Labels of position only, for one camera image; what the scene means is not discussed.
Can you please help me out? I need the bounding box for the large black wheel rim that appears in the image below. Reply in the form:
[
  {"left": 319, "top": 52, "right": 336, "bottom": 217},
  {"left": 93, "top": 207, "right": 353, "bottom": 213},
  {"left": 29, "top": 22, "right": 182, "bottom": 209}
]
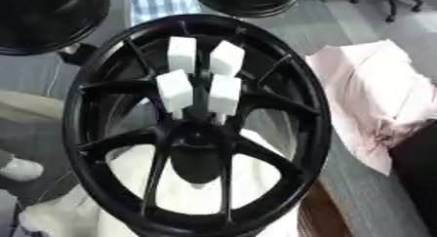
[{"left": 0, "top": 0, "right": 113, "bottom": 57}]

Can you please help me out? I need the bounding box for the black spoked wheel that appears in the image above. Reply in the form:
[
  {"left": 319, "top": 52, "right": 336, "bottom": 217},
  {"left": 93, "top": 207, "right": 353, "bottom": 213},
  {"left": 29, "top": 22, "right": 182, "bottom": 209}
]
[{"left": 60, "top": 14, "right": 335, "bottom": 237}]

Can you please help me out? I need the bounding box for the white cloth under wheel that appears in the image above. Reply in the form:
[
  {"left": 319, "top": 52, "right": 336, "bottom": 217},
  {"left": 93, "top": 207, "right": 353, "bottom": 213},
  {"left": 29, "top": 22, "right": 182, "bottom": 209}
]
[{"left": 15, "top": 129, "right": 302, "bottom": 237}]

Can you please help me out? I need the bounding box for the pale pink cloth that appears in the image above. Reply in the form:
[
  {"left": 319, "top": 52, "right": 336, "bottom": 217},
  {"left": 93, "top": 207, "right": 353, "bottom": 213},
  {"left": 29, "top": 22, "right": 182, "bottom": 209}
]
[{"left": 303, "top": 39, "right": 437, "bottom": 178}]

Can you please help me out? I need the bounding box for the white pin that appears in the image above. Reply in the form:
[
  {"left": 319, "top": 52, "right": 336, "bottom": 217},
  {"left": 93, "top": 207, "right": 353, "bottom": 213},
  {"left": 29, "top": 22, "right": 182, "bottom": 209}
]
[
  {"left": 206, "top": 74, "right": 245, "bottom": 124},
  {"left": 153, "top": 68, "right": 197, "bottom": 120},
  {"left": 208, "top": 40, "right": 248, "bottom": 78},
  {"left": 165, "top": 35, "right": 198, "bottom": 75}
]

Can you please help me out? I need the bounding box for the small black box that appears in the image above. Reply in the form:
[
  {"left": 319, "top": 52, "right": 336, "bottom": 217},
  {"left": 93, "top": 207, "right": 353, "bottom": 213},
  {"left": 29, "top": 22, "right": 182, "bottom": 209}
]
[{"left": 56, "top": 42, "right": 99, "bottom": 67}]

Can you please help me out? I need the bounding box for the black round wheel rim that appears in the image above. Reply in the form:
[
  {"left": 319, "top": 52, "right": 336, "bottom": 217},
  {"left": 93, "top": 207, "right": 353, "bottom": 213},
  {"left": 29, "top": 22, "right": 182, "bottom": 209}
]
[{"left": 185, "top": 0, "right": 306, "bottom": 20}]

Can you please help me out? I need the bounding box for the black office chair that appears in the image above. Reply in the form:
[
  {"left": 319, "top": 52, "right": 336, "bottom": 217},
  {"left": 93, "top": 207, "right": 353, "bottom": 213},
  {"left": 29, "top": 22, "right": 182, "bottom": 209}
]
[{"left": 346, "top": 0, "right": 425, "bottom": 23}]

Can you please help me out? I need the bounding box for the person's white shoe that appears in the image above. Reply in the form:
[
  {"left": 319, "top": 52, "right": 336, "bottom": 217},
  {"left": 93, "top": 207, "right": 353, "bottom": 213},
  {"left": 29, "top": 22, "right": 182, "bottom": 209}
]
[{"left": 0, "top": 155, "right": 47, "bottom": 182}]

